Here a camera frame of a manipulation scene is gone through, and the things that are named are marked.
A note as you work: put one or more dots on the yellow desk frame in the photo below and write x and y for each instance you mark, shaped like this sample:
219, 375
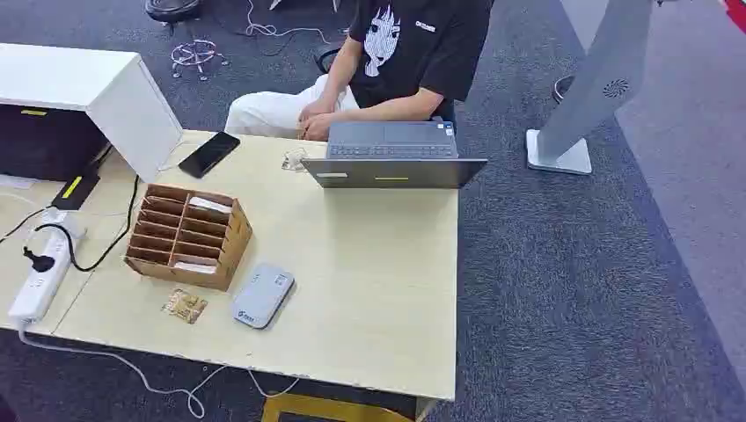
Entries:
326, 408

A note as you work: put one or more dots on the white cabinet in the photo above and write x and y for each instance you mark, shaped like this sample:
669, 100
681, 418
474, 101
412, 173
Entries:
131, 110

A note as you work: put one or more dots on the person's left hand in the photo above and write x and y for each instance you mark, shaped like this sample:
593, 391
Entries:
317, 127

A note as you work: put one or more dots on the wooden card box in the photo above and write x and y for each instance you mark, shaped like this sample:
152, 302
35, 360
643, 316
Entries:
234, 244

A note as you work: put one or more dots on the grey laptop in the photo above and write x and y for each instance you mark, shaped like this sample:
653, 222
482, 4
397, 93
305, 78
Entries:
396, 173

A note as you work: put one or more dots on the black device with yellow label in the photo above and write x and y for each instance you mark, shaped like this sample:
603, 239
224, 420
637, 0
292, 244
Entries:
73, 192

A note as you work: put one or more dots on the silver chair base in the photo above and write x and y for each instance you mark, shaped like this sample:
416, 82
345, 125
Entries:
195, 54

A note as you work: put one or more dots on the black round stool base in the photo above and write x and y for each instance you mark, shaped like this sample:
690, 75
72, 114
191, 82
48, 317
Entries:
172, 9

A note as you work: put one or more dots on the white card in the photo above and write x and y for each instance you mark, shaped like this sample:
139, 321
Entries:
195, 268
210, 205

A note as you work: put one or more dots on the grey card reader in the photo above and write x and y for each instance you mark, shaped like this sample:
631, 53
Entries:
262, 297

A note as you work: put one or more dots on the person's right hand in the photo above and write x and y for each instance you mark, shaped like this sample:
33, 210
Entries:
316, 109

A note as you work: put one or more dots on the white power strip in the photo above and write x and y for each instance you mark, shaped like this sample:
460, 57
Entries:
38, 285

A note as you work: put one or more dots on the gold patterned card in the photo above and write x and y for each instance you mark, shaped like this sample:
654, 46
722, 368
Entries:
185, 306

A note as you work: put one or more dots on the clear plastic wrapper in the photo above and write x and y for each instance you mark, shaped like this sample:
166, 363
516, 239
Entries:
294, 160

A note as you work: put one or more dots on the black smartphone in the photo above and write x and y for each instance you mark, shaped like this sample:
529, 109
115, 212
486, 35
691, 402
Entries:
208, 154

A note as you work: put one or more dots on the person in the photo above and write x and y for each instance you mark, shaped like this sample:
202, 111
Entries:
419, 52

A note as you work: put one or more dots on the grey kiosk stand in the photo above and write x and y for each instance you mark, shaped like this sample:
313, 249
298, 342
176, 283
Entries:
583, 99

